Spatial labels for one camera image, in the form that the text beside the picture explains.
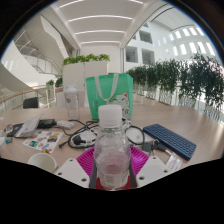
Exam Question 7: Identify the dark key bundle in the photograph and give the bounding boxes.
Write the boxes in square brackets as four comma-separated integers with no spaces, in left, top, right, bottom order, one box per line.
[142,139,168,155]

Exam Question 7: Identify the dark blue keyboard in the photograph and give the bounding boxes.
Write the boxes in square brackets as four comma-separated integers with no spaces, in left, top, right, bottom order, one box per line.
[142,123,198,161]

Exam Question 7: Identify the open booklet with brown cover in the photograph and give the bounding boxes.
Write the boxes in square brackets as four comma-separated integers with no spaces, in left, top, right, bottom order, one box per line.
[14,114,43,139]

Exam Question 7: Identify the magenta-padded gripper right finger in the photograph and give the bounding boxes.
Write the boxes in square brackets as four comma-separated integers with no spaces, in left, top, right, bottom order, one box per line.
[129,145,168,188]

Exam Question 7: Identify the small potted plants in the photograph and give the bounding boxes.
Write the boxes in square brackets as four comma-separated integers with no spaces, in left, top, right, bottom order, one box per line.
[45,77,64,88]

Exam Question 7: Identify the green tote bag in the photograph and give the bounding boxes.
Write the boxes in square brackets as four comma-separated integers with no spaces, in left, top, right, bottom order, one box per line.
[85,73,134,122]

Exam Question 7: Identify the tall clear tumbler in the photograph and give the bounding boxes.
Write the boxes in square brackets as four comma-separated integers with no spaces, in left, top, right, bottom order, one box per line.
[63,83,81,122]

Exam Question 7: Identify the colourful sticker sheet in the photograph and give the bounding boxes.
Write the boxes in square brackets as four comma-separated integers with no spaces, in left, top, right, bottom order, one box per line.
[22,129,64,154]

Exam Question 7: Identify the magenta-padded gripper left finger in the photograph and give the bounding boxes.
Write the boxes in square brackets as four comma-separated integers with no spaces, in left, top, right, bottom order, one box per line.
[54,147,98,189]

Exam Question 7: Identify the black office chair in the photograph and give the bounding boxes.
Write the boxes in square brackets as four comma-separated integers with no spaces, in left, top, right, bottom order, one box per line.
[22,96,40,110]

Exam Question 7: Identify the tangled black cables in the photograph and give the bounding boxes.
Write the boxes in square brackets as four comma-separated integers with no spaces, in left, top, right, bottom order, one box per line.
[58,119,146,150]

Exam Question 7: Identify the black notebook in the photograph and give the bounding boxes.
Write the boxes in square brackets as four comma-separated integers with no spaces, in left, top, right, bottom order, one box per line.
[6,122,24,138]

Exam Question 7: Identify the ceiling light strips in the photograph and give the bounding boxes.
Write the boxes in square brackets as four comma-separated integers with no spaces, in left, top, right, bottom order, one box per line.
[59,0,144,45]

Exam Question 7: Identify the black power adapter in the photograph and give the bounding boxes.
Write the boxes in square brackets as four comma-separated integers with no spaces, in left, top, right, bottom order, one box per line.
[37,118,58,130]

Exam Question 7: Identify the row of dark green trees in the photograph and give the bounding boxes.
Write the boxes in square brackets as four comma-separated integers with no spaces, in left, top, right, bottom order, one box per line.
[126,53,224,114]

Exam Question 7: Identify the white cabinet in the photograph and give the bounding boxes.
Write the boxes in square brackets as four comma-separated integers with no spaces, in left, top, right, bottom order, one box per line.
[62,60,110,101]

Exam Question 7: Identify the bushy light green plants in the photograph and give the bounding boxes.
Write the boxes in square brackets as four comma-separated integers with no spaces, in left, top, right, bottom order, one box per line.
[62,53,111,66]

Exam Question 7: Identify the small white packet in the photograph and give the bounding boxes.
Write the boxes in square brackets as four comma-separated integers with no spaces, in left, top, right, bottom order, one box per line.
[164,153,184,174]

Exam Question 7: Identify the clear plastic water bottle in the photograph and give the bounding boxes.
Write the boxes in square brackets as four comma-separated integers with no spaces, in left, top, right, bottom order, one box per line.
[93,104,132,192]

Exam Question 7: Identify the white power adapter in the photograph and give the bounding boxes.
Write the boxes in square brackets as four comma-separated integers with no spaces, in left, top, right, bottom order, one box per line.
[55,119,76,130]

